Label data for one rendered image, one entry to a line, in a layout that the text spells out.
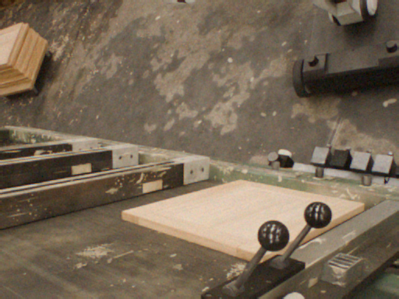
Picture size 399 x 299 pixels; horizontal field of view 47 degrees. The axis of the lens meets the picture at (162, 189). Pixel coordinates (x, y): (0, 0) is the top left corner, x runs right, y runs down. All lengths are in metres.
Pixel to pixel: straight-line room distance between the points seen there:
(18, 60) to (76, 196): 3.18
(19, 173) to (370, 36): 1.76
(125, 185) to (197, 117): 1.72
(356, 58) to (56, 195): 1.70
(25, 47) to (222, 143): 2.23
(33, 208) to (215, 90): 2.04
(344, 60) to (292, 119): 0.40
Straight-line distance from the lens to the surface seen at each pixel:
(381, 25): 2.49
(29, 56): 4.29
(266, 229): 0.54
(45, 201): 1.06
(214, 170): 1.46
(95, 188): 1.14
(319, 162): 1.48
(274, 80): 2.74
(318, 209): 0.64
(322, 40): 2.55
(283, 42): 2.89
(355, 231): 0.95
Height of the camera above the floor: 2.03
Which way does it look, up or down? 47 degrees down
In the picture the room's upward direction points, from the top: 57 degrees counter-clockwise
